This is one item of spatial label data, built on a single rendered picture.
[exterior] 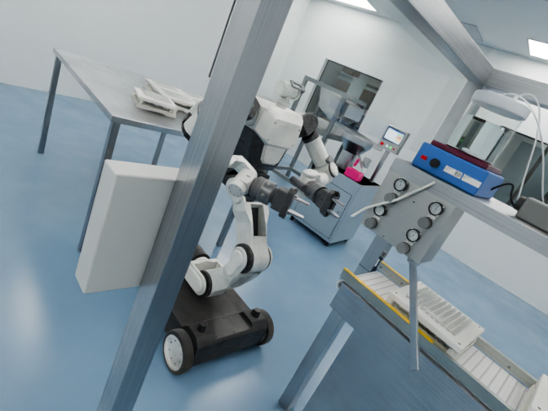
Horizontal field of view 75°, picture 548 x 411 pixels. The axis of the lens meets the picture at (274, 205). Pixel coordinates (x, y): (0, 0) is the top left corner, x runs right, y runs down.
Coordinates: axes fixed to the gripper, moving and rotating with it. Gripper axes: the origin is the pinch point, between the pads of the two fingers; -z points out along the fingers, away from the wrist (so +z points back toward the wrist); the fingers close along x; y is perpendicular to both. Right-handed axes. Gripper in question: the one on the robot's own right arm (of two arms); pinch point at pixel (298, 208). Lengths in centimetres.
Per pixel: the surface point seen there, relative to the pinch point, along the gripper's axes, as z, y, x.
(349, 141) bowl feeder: 2, -262, -5
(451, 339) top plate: -56, 27, 6
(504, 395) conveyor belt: -76, 27, 14
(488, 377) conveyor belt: -73, 22, 14
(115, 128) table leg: 109, -39, 18
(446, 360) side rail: -57, 30, 11
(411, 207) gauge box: -30.8, 17.4, -20.9
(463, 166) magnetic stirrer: -37, 16, -37
